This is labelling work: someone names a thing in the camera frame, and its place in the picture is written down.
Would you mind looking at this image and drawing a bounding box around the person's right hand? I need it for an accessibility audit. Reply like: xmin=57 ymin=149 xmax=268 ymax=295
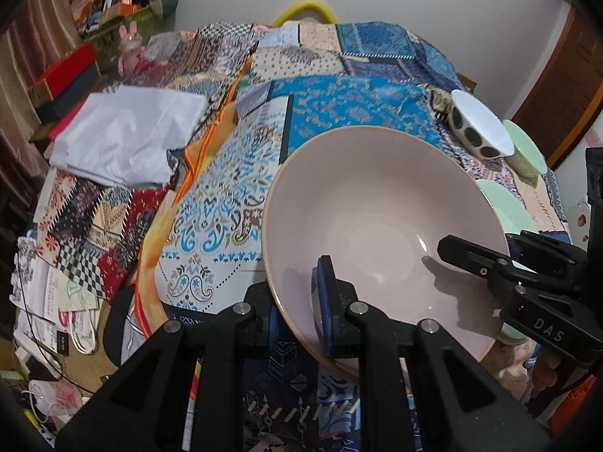
xmin=528 ymin=344 xmax=573 ymax=403

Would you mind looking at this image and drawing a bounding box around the patchwork blanket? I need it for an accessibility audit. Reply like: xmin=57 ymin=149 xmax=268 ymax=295
xmin=35 ymin=21 xmax=573 ymax=452

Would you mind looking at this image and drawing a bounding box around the wooden stool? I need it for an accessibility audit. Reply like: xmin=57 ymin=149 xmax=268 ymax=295
xmin=28 ymin=118 xmax=62 ymax=161

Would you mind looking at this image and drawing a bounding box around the white cloth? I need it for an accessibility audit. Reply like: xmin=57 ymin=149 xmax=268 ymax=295
xmin=49 ymin=84 xmax=209 ymax=188

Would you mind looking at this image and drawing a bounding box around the pile of papers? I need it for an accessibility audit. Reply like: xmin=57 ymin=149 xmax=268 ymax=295
xmin=9 ymin=235 xmax=102 ymax=356

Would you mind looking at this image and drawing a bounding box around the white bowl with black dots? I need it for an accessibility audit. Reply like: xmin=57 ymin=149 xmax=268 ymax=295
xmin=447 ymin=89 xmax=513 ymax=158

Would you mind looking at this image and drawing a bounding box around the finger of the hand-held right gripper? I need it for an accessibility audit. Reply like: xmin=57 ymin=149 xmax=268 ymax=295
xmin=506 ymin=230 xmax=587 ymax=276
xmin=437 ymin=235 xmax=512 ymax=286

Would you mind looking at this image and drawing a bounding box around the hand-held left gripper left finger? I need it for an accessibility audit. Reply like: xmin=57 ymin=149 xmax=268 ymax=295
xmin=57 ymin=285 xmax=283 ymax=452

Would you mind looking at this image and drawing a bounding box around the green bowl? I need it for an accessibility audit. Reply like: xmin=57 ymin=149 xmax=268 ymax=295
xmin=502 ymin=119 xmax=548 ymax=179

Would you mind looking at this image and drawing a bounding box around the green plate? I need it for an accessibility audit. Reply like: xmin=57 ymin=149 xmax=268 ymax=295
xmin=475 ymin=179 xmax=539 ymax=344

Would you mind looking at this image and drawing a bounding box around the red folder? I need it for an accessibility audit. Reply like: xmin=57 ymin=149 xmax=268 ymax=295
xmin=47 ymin=99 xmax=95 ymax=139

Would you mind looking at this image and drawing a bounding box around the pink bowl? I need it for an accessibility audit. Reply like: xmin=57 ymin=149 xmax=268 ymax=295
xmin=261 ymin=126 xmax=512 ymax=384

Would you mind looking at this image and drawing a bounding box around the wooden door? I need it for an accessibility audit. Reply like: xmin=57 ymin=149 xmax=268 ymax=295
xmin=511 ymin=5 xmax=603 ymax=170

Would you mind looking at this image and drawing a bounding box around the pink plastic bag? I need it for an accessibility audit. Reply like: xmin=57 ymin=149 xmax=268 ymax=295
xmin=28 ymin=379 xmax=88 ymax=417

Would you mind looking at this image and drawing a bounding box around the green storage basket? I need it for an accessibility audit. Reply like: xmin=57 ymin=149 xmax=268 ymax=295
xmin=85 ymin=7 xmax=163 ymax=57

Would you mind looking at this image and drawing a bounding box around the red box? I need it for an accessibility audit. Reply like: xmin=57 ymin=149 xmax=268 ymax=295
xmin=27 ymin=41 xmax=97 ymax=104

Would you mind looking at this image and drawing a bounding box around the striped curtain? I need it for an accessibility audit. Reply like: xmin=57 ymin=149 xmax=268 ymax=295
xmin=0 ymin=0 xmax=83 ymax=161

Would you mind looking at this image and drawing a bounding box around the pink bunny toy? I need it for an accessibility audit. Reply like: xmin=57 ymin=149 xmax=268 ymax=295
xmin=117 ymin=21 xmax=146 ymax=75

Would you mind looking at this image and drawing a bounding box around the dark grey box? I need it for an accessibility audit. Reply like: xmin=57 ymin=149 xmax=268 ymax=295
xmin=37 ymin=63 xmax=103 ymax=123

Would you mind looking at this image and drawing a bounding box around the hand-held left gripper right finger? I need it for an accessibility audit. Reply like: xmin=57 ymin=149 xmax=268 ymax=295
xmin=313 ymin=257 xmax=549 ymax=452

